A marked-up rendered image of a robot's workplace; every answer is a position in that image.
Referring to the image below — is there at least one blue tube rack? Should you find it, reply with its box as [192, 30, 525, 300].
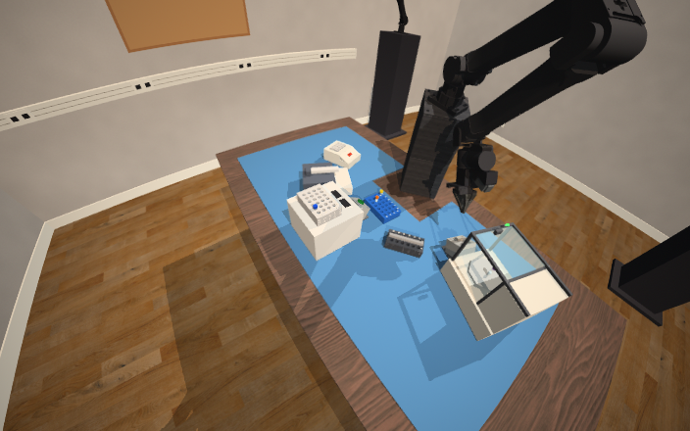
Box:
[364, 192, 401, 224]

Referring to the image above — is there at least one blue flat mat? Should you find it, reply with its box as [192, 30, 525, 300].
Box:
[237, 126, 559, 431]

